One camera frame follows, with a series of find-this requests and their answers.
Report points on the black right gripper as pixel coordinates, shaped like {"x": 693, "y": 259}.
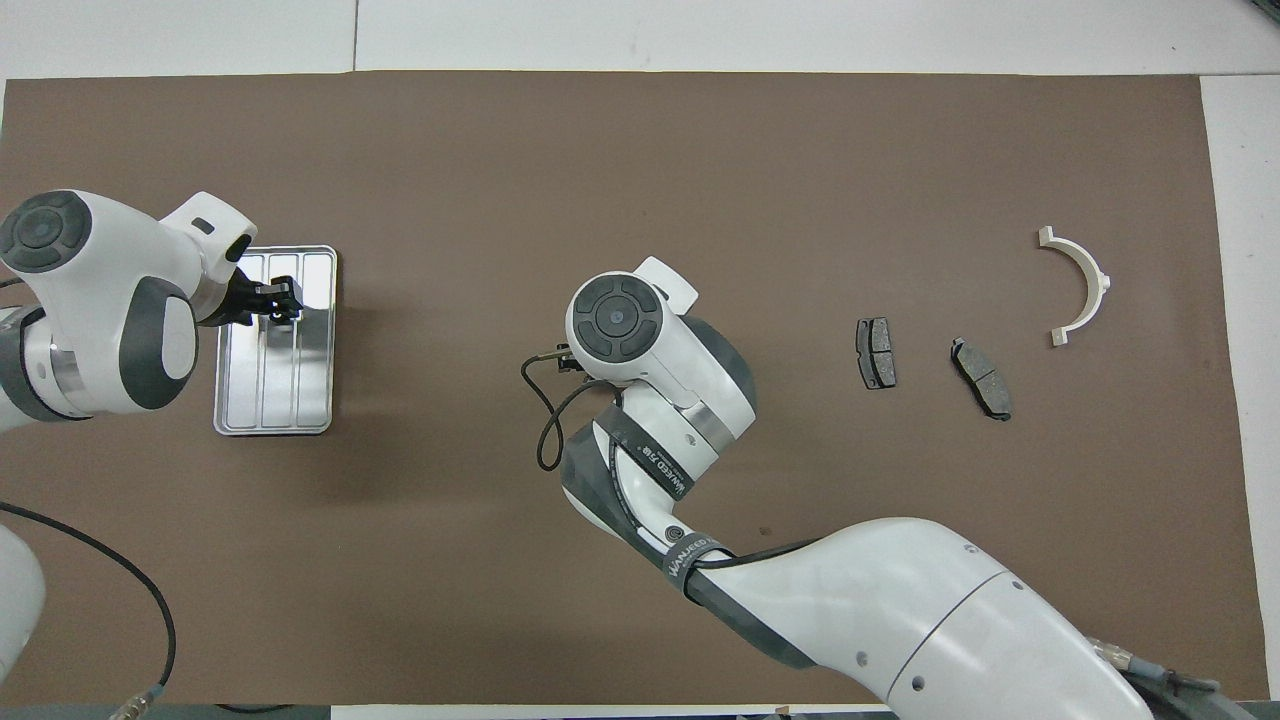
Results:
{"x": 570, "y": 362}

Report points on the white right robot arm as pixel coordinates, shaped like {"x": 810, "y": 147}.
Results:
{"x": 900, "y": 620}

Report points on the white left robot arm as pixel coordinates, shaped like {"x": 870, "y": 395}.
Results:
{"x": 100, "y": 300}

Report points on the white curved plastic bracket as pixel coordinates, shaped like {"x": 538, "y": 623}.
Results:
{"x": 1088, "y": 265}

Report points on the brown table mat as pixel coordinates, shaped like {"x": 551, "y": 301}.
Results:
{"x": 700, "y": 150}

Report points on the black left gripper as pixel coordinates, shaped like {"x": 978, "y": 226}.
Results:
{"x": 245, "y": 300}

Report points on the curved dark brake pad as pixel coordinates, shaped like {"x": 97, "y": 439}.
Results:
{"x": 982, "y": 378}

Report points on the rectangular dark brake pad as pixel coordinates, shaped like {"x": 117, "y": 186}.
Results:
{"x": 875, "y": 352}

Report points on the silver metal tray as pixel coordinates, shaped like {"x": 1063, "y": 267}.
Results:
{"x": 300, "y": 400}

